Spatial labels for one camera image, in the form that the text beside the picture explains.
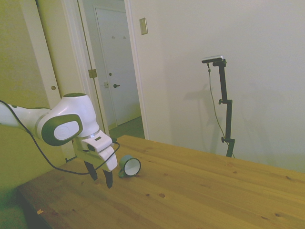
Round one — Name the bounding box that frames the white open door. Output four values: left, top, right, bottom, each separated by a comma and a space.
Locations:
20, 0, 105, 163

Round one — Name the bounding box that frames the grey stereo camera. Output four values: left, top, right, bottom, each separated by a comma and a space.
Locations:
202, 54, 225, 64

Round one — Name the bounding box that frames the white closed door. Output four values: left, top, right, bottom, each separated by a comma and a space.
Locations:
94, 6, 142, 127

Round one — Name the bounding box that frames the green enamel mug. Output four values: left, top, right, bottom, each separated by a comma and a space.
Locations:
118, 155, 142, 179

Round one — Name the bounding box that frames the black camera stand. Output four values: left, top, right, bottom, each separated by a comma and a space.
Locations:
212, 59, 236, 158
206, 62, 235, 158

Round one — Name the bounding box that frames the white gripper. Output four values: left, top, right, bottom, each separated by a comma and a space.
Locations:
73, 139, 119, 189

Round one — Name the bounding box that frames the beige light switch plate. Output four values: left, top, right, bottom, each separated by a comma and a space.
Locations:
139, 17, 148, 36

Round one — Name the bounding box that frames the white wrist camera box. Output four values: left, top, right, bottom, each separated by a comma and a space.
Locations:
81, 133, 113, 153

